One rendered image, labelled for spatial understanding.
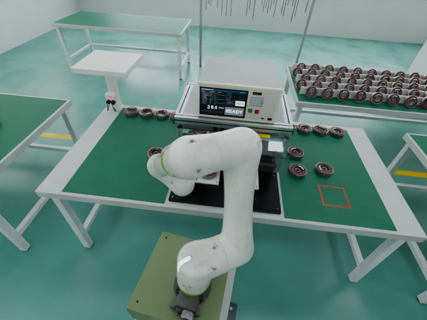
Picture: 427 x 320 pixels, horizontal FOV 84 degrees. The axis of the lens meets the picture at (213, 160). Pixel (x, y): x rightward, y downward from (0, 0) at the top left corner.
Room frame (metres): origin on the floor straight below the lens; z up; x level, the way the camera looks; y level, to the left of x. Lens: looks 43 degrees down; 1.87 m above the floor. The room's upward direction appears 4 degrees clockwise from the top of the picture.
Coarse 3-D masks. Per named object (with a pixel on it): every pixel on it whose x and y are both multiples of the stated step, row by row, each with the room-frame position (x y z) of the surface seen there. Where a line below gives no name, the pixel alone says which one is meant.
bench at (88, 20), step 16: (80, 16) 4.64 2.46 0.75; (96, 16) 4.70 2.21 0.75; (112, 16) 4.77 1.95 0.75; (128, 16) 4.84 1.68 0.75; (144, 16) 4.91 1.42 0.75; (128, 32) 4.04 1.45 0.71; (144, 32) 4.02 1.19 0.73; (160, 32) 4.00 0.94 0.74; (176, 32) 4.04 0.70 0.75; (64, 48) 4.15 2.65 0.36; (128, 48) 4.88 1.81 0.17; (144, 48) 4.86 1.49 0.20
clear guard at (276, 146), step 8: (272, 136) 1.09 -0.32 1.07; (280, 136) 1.10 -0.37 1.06; (264, 144) 1.01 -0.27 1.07; (272, 144) 1.02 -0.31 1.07; (280, 144) 1.02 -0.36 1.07; (264, 152) 0.94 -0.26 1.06; (272, 152) 0.95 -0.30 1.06; (280, 152) 0.95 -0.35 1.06; (264, 160) 0.90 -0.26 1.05; (272, 160) 0.90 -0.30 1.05; (280, 160) 0.90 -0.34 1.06; (288, 160) 0.90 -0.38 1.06; (264, 168) 0.87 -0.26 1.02; (272, 168) 0.87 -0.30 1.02; (280, 168) 0.87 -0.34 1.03
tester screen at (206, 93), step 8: (208, 96) 1.17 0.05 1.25; (216, 96) 1.16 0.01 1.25; (224, 96) 1.16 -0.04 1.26; (232, 96) 1.16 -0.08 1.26; (240, 96) 1.16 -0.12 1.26; (208, 104) 1.17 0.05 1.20; (216, 104) 1.16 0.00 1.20; (224, 104) 1.16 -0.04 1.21; (200, 112) 1.17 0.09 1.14; (208, 112) 1.17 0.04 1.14
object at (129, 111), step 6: (126, 108) 1.73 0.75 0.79; (132, 108) 1.74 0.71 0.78; (126, 114) 1.66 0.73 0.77; (132, 114) 1.66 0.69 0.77; (144, 114) 1.65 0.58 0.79; (150, 114) 1.67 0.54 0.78; (156, 114) 1.66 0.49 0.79; (162, 114) 1.68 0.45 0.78; (168, 114) 1.69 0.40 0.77; (174, 114) 1.70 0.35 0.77
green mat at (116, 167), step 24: (120, 120) 1.60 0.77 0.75; (144, 120) 1.62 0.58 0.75; (168, 120) 1.64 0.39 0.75; (96, 144) 1.29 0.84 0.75; (120, 144) 1.30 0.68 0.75; (144, 144) 1.32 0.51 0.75; (168, 144) 1.34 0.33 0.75; (96, 168) 1.05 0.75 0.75; (120, 168) 1.06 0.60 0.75; (144, 168) 1.08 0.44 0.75; (72, 192) 0.85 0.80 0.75; (96, 192) 0.86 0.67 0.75; (120, 192) 0.87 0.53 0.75; (144, 192) 0.88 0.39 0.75
